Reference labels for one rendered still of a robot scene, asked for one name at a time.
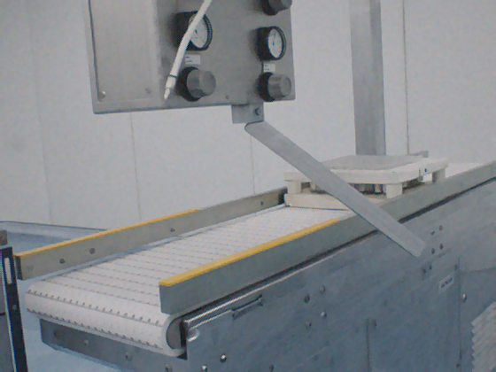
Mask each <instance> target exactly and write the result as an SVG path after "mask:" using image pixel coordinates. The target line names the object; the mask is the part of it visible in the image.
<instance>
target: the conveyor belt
mask: <svg viewBox="0 0 496 372"><path fill-rule="evenodd" d="M483 164H485V163H448V168H446V177H449V176H452V175H454V174H458V173H460V172H462V171H465V170H467V169H471V168H474V167H477V166H480V165H483ZM494 177H496V175H495V176H492V177H491V178H489V179H486V180H484V181H482V182H479V183H478V184H482V183H484V182H487V181H490V180H491V179H492V178H494ZM474 186H477V184H473V185H471V186H469V187H467V188H465V189H464V190H460V191H458V192H455V193H454V194H452V195H450V196H448V197H446V198H451V197H452V196H455V195H457V194H459V193H461V192H463V191H465V190H468V189H470V188H472V187H474ZM446 198H441V199H439V200H437V201H435V202H433V203H430V204H428V205H426V206H424V207H422V208H419V209H417V210H415V211H413V212H411V213H417V212H419V211H421V210H423V209H425V208H427V207H429V206H431V205H435V204H436V203H438V202H439V201H442V200H444V199H446ZM350 213H353V212H352V211H351V210H337V209H323V208H310V207H287V206H283V207H280V208H277V209H274V210H271V211H269V212H265V213H261V214H254V215H253V216H249V217H246V218H243V219H240V220H237V221H232V222H230V223H227V224H223V225H221V226H219V227H215V228H212V229H207V230H202V231H199V232H196V233H193V234H190V235H187V236H183V237H179V238H176V239H174V240H171V241H168V242H165V243H162V244H158V245H152V246H149V247H145V248H143V249H141V250H137V251H134V252H129V253H127V254H124V255H120V256H118V257H115V258H113V259H109V260H101V261H99V262H97V263H93V264H90V265H87V266H85V267H80V268H76V269H74V270H72V271H68V272H63V273H60V274H57V275H52V276H49V277H47V278H43V279H41V280H38V281H36V282H35V283H33V284H31V285H30V286H29V287H28V288H27V291H26V293H25V307H26V311H27V312H28V313H29V314H31V315H33V316H34V317H38V318H40V319H44V320H46V321H50V322H55V323H57V324H61V325H64V326H67V327H69V328H73V329H78V330H84V331H87V332H90V333H92V334H96V335H99V336H102V337H107V338H110V339H113V340H116V341H119V342H121V343H125V344H128V345H133V346H136V347H139V348H144V349H148V350H151V351H154V352H157V353H163V354H165V355H168V356H173V357H175V356H178V355H180V354H182V353H185V352H187V346H185V347H184V348H183V349H181V350H177V349H172V348H170V347H169V346H168V344H167V340H166V333H167V327H168V325H169V323H170V322H172V321H173V320H174V319H176V317H179V316H181V315H183V314H186V313H188V312H190V311H192V310H194V309H196V308H199V307H202V306H206V305H207V304H209V303H211V302H214V301H215V300H217V299H220V298H222V297H224V296H227V295H229V294H230V293H235V292H237V291H240V290H242V289H243V288H245V287H248V286H250V285H252V284H255V283H256V282H258V281H261V280H263V279H265V278H269V277H270V276H272V275H276V274H278V273H280V272H283V271H284V270H286V269H287V268H290V267H293V266H296V265H297V264H299V263H301V262H305V261H307V260H310V259H312V258H314V257H317V256H319V255H320V254H322V253H325V252H327V251H330V250H332V249H334V248H335V247H338V246H341V245H343V244H347V243H349V242H351V241H352V240H354V239H356V238H359V237H361V236H364V235H366V234H367V233H369V232H372V231H374V230H376V229H369V230H367V231H365V232H363V233H361V234H359V235H357V236H354V237H351V238H350V239H348V240H345V241H344V242H342V243H339V244H336V245H334V246H331V247H328V248H326V249H324V250H321V251H319V252H317V253H315V254H313V255H311V256H308V257H306V258H304V259H302V260H300V261H297V262H293V263H291V264H289V265H287V266H285V267H282V268H280V269H277V270H276V271H274V272H271V273H270V274H268V275H264V276H262V277H260V278H256V279H254V280H252V281H250V282H248V283H245V284H243V285H240V286H238V287H237V288H235V289H233V290H231V291H227V292H225V293H222V294H220V295H217V296H215V297H213V298H210V299H208V300H207V301H204V302H202V303H200V304H197V305H195V306H192V307H189V308H186V309H184V310H182V311H180V312H178V313H176V314H173V315H170V314H163V313H161V312H160V295H159V281H160V280H163V279H166V278H168V277H170V276H175V275H179V274H181V273H184V272H186V271H189V270H191V269H193V268H195V267H200V266H203V265H204V264H206V263H209V262H214V261H216V260H221V259H222V258H225V257H228V256H230V255H232V254H235V253H238V252H240V251H243V250H246V249H249V248H251V247H253V246H258V245H260V244H264V243H267V242H269V241H271V240H274V239H276V238H278V237H281V236H285V235H287V234H290V233H292V232H294V231H297V230H302V229H305V228H308V227H311V226H313V225H315V224H318V223H320V222H322V221H326V220H329V219H336V218H337V217H340V216H343V215H345V214H350ZM411 213H406V214H404V215H401V216H400V217H398V218H396V219H395V220H396V221H397V220H400V219H402V218H404V217H407V216H408V215H410V214H411Z"/></svg>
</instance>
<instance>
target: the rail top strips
mask: <svg viewBox="0 0 496 372"><path fill-rule="evenodd" d="M198 211H200V209H190V210H187V211H183V212H179V213H174V214H168V215H164V216H160V217H158V218H154V219H150V220H147V221H141V222H138V223H135V224H131V225H128V226H125V227H121V228H117V229H108V230H105V231H101V232H98V233H96V234H92V235H88V236H83V237H79V238H75V239H73V240H69V241H65V242H62V243H56V244H50V245H47V246H44V247H40V248H36V249H34V250H30V251H26V252H22V253H18V254H14V255H13V256H15V257H20V258H21V257H24V256H30V255H34V254H37V253H40V252H46V251H48V250H52V249H56V248H59V247H61V246H65V245H69V244H77V243H80V242H84V241H87V240H90V239H93V238H97V237H101V236H106V235H109V234H112V233H115V232H119V231H122V230H125V229H134V228H138V227H141V226H143V225H147V224H151V223H154V222H158V221H163V220H166V219H170V218H174V217H175V216H179V215H183V214H190V213H194V212H198ZM339 221H340V220H337V219H329V220H326V221H322V222H320V223H318V224H315V225H313V226H311V227H308V228H305V229H302V230H297V231H294V232H292V233H290V234H287V235H285V236H281V237H278V238H276V239H274V240H271V241H269V242H267V243H264V244H260V245H258V246H253V247H251V248H249V249H246V250H243V251H240V252H238V253H235V254H232V255H230V256H228V257H225V258H222V259H221V260H216V261H214V262H209V263H206V264H204V265H203V266H200V267H195V268H193V269H191V270H189V271H186V272H184V273H181V274H179V275H175V276H170V277H168V278H166V279H163V280H160V281H159V284H161V285H166V286H171V285H173V284H175V283H178V282H181V281H184V280H186V279H189V278H191V277H195V276H197V275H202V274H203V273H205V272H208V271H210V270H213V269H216V268H217V267H221V266H223V265H226V264H228V263H230V262H235V261H238V260H240V259H243V258H245V257H248V256H251V255H253V254H254V253H257V252H261V251H264V250H266V249H268V248H270V247H272V246H277V245H279V244H283V243H286V242H288V241H290V240H292V239H294V238H297V237H300V236H303V235H305V234H307V233H310V232H313V231H315V230H319V229H323V228H325V227H328V226H330V225H332V224H335V223H337V222H339Z"/></svg>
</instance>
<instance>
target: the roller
mask: <svg viewBox="0 0 496 372"><path fill-rule="evenodd" d="M181 318H182V317H176V319H174V320H173V321H172V322H170V323H169V325H168V327H167V333H166V340H167V344H168V346H169V347H170V348H172V349H177V350H181V349H183V348H184V347H185V346H186V337H185V327H183V326H182V322H181V320H182V319H181Z"/></svg>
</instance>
